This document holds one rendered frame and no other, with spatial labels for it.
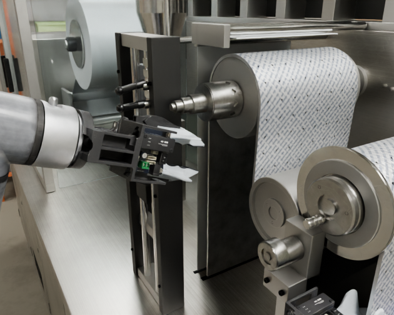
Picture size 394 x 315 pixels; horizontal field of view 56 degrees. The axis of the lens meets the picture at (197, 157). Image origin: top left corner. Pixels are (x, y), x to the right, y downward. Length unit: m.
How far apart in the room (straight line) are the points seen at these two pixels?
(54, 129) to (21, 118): 0.03
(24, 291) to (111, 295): 1.58
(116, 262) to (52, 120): 0.60
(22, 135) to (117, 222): 0.75
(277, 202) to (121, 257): 0.51
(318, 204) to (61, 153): 0.32
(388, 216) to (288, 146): 0.26
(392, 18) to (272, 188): 0.42
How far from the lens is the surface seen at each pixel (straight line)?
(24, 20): 1.24
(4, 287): 2.51
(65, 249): 1.05
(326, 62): 0.73
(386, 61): 0.84
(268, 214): 0.63
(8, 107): 0.42
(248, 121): 0.63
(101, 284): 0.92
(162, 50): 0.60
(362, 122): 0.88
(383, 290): 0.56
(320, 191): 0.50
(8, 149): 0.42
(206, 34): 0.65
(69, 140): 0.43
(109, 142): 0.46
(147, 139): 0.46
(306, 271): 0.55
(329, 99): 0.71
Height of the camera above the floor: 1.48
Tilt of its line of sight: 22 degrees down
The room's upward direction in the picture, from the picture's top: straight up
